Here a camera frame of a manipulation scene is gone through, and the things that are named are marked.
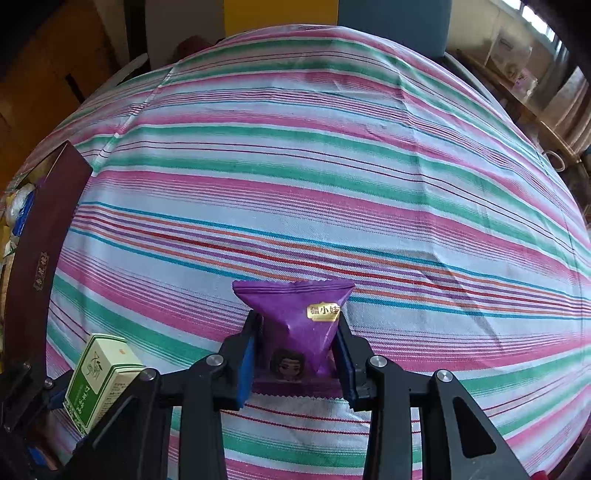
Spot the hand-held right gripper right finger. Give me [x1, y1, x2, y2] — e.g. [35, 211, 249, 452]
[331, 316, 532, 480]

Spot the white bag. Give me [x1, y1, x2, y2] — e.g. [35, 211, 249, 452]
[542, 149, 567, 175]

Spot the wooden wardrobe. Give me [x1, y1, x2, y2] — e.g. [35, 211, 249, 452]
[0, 0, 118, 188]

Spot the wooden side table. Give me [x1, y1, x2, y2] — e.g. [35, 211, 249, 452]
[456, 47, 583, 163]

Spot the small pale bottle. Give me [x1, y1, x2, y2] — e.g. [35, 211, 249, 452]
[517, 69, 539, 99]

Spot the maroon tin box gold inside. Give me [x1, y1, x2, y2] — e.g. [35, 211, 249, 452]
[0, 141, 94, 376]

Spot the white printed carton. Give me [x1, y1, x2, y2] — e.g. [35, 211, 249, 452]
[484, 25, 533, 82]

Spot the window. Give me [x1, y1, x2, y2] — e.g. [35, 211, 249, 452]
[499, 0, 560, 43]

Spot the beige curtain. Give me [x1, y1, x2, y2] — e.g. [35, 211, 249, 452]
[531, 46, 591, 155]

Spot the red-brown cushion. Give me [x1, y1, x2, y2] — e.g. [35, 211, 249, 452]
[172, 37, 216, 62]

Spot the striped pink green cloth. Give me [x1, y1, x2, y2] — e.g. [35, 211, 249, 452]
[9, 23, 591, 480]

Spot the purple snack packet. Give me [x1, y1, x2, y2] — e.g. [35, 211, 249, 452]
[231, 278, 357, 398]

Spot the green white carton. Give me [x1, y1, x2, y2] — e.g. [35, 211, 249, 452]
[62, 333, 145, 437]

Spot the grey yellow blue sofa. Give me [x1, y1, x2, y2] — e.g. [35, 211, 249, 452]
[111, 0, 509, 121]

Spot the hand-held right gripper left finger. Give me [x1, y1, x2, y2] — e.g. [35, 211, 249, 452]
[60, 310, 265, 480]

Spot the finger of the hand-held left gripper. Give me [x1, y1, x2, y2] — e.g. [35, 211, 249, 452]
[0, 360, 75, 433]

